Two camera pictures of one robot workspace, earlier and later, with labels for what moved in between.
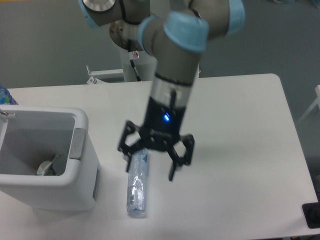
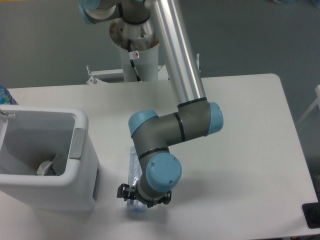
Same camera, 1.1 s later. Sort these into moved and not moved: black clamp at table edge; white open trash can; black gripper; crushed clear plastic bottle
Moved: black gripper
Not moved: white open trash can; crushed clear plastic bottle; black clamp at table edge
